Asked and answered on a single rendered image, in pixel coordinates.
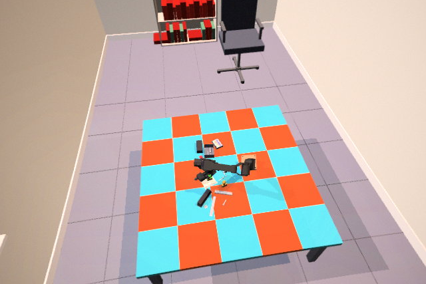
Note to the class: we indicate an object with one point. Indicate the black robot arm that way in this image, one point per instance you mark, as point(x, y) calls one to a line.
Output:
point(208, 165)

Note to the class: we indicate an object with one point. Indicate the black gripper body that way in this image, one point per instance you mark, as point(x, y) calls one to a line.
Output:
point(203, 176)

